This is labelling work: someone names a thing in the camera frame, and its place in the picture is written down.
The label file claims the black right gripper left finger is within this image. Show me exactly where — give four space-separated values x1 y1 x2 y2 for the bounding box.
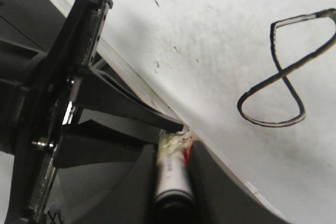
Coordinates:
76 73 184 132

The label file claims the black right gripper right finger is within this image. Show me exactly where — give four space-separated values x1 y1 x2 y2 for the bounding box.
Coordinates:
188 141 286 223

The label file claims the white black whiteboard marker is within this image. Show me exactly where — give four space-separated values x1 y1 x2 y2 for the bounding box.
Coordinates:
154 131 195 208

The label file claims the red round magnet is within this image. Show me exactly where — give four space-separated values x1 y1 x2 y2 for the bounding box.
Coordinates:
166 131 198 165

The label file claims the white whiteboard with aluminium frame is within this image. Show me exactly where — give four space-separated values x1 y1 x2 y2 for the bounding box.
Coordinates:
51 0 335 223

